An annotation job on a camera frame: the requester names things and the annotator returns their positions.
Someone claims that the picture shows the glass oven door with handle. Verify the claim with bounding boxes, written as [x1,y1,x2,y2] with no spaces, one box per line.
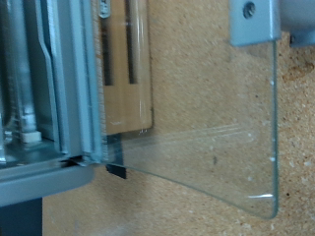
[82,0,315,220]

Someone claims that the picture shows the silver toaster oven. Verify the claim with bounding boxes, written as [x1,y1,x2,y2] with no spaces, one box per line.
[0,0,127,236]

